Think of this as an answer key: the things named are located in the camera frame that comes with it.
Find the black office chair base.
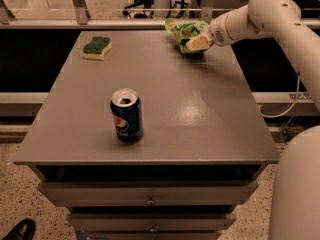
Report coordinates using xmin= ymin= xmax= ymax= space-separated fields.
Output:
xmin=122 ymin=0 xmax=191 ymax=19

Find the black leather shoe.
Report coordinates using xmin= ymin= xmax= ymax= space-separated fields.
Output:
xmin=2 ymin=218 xmax=36 ymax=240

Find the metal railing frame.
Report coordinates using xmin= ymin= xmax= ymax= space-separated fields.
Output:
xmin=0 ymin=0 xmax=320 ymax=30

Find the green rice chip bag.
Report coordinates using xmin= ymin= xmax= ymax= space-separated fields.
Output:
xmin=165 ymin=19 xmax=208 ymax=54

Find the top grey drawer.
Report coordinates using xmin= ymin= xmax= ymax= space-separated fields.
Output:
xmin=38 ymin=181 xmax=258 ymax=207

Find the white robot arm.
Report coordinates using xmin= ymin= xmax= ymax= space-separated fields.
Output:
xmin=186 ymin=0 xmax=320 ymax=240

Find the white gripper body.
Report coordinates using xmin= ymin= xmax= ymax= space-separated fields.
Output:
xmin=208 ymin=12 xmax=235 ymax=47

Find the grey drawer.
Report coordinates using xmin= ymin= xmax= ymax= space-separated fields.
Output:
xmin=38 ymin=181 xmax=258 ymax=207
xmin=68 ymin=213 xmax=236 ymax=233

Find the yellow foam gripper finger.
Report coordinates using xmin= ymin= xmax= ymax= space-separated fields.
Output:
xmin=186 ymin=34 xmax=213 ymax=52

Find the grey drawer cabinet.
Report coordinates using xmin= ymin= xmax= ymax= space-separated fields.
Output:
xmin=15 ymin=31 xmax=279 ymax=240

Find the green and yellow sponge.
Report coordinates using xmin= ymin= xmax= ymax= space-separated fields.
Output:
xmin=83 ymin=37 xmax=112 ymax=60

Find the blue Pepsi can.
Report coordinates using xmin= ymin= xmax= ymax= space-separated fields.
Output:
xmin=110 ymin=88 xmax=144 ymax=143

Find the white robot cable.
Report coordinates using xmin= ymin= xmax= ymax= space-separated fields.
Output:
xmin=261 ymin=71 xmax=302 ymax=119

